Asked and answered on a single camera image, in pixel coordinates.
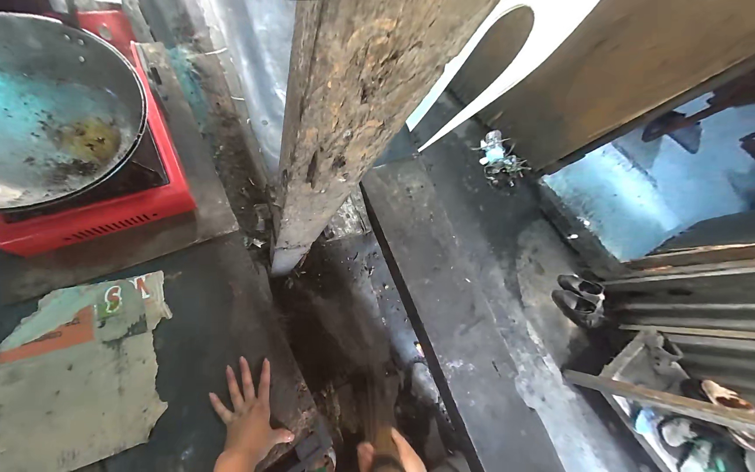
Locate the clear crumpled plastic litter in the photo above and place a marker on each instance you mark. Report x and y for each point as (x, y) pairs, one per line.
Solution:
(495, 155)

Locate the red gas stove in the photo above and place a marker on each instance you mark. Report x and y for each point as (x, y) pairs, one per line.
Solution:
(102, 226)

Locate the long dark grey plank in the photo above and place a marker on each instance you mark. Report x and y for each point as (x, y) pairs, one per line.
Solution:
(443, 282)

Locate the black plastic object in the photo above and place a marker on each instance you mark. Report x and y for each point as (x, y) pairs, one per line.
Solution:
(309, 448)

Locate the torn cardboard piece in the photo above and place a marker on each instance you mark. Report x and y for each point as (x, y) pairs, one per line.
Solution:
(69, 406)

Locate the person's left forearm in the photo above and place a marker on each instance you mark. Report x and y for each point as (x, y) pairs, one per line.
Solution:
(230, 465)

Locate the large grey metal wok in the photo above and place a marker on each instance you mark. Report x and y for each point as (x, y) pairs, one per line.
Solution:
(30, 118)

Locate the silver metal sheet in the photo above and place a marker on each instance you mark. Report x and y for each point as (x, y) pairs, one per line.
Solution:
(263, 72)

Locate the person's right hand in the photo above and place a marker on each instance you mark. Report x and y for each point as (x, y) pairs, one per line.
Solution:
(410, 458)

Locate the brown hand broom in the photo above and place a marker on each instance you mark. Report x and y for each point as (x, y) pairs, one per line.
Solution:
(382, 434)

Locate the person's left ring finger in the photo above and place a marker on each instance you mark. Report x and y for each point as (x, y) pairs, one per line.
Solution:
(234, 388)

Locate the weathered wooden post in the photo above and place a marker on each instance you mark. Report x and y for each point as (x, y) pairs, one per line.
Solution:
(351, 98)

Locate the dark grey shoe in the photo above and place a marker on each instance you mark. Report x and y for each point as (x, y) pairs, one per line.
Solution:
(592, 287)
(573, 309)

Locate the person's left middle finger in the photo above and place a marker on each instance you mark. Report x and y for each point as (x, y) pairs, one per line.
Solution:
(247, 379)

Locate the person's left hand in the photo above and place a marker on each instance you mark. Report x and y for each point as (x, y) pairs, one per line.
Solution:
(248, 426)

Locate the person's left thumb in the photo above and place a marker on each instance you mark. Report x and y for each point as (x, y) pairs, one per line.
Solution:
(282, 436)

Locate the person's left index finger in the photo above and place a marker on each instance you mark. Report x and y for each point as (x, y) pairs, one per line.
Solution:
(264, 381)

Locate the wooden shoe rack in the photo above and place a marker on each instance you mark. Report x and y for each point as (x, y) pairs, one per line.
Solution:
(666, 397)

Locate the person's right fingers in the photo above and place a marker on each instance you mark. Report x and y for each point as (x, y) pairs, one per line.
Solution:
(403, 447)

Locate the pile of footwear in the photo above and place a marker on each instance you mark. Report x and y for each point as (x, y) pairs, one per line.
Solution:
(731, 396)

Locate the person's left little finger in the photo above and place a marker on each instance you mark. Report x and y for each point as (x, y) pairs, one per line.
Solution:
(220, 408)

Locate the white curved strip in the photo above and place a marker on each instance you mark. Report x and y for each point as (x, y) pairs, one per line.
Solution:
(515, 73)

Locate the grey wooden board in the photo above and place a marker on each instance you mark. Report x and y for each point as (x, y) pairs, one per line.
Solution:
(204, 196)

